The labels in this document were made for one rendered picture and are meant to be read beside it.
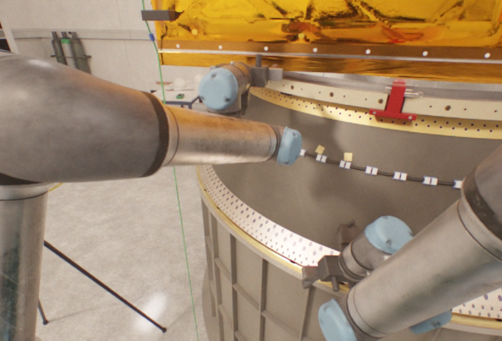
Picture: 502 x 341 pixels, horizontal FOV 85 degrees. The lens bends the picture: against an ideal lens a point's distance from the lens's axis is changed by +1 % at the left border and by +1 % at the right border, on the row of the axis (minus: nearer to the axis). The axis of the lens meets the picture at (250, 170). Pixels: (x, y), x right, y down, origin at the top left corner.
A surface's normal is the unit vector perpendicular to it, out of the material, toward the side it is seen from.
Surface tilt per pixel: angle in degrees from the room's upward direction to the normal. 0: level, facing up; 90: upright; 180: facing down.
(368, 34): 132
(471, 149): 62
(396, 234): 25
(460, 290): 106
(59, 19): 90
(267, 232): 43
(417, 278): 92
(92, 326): 0
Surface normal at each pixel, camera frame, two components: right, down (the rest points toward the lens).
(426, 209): -0.25, -0.01
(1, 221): 0.65, 0.28
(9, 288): 0.80, 0.28
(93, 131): 0.53, 0.15
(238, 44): -0.24, 0.47
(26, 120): 0.23, 0.11
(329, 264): 0.16, -0.62
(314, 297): -0.52, 0.40
